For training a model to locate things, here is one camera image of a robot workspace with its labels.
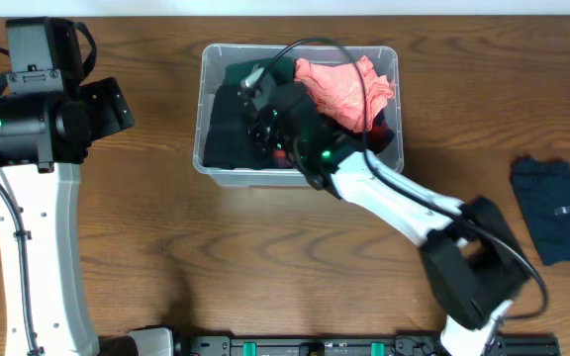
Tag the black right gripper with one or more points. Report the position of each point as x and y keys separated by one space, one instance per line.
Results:
x=260 y=133

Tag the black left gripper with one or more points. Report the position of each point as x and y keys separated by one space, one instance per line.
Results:
x=109 y=106

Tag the dark green garment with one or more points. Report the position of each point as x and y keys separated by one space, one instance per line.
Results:
x=282 y=72

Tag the pink garment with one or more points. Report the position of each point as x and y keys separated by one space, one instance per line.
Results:
x=352 y=98

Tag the black garment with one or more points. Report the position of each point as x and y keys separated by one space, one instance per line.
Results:
x=228 y=145

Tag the red plaid flannel shirt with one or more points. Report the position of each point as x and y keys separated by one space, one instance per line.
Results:
x=379 y=137

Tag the navy garment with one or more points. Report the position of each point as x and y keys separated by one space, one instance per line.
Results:
x=542 y=190

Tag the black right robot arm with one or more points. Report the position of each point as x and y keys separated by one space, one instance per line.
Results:
x=474 y=265

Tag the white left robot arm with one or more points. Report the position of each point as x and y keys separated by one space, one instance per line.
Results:
x=50 y=114

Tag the clear plastic storage bin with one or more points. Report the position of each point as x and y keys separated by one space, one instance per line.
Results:
x=216 y=57

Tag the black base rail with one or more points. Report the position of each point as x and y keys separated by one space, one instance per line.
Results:
x=399 y=345

